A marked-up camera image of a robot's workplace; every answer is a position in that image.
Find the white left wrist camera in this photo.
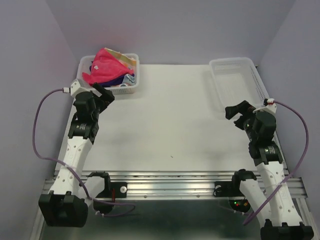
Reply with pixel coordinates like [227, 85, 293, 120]
[62, 78, 91, 99]

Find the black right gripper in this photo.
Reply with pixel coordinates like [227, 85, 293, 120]
[224, 100, 259, 142]

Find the white left plastic basket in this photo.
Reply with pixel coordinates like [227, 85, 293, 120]
[76, 53, 141, 95]

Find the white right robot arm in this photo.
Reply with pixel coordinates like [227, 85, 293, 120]
[225, 98, 314, 240]

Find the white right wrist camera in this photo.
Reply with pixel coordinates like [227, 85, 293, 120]
[253, 98, 277, 115]

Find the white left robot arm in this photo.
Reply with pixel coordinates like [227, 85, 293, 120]
[38, 82, 115, 228]

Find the orange dotted patterned towel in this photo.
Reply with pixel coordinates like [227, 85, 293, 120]
[104, 47, 139, 67]

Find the purple towel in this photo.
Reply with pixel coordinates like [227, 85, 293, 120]
[104, 75, 125, 88]

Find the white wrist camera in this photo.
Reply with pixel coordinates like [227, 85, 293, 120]
[253, 98, 277, 115]
[62, 78, 91, 99]

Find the white right plastic basket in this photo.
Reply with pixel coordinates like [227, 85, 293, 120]
[208, 57, 269, 112]

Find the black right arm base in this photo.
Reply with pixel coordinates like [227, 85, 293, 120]
[213, 169, 257, 215]

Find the light blue patterned towel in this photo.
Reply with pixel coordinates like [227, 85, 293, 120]
[119, 63, 137, 87]

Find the pink towel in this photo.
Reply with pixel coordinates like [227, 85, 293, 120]
[82, 48, 133, 88]

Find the aluminium mounting rail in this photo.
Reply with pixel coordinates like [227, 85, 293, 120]
[41, 170, 307, 201]

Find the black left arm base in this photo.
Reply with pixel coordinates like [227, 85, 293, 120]
[88, 171, 128, 214]

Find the white plastic basket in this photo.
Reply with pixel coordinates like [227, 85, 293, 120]
[208, 57, 269, 112]
[76, 53, 141, 95]

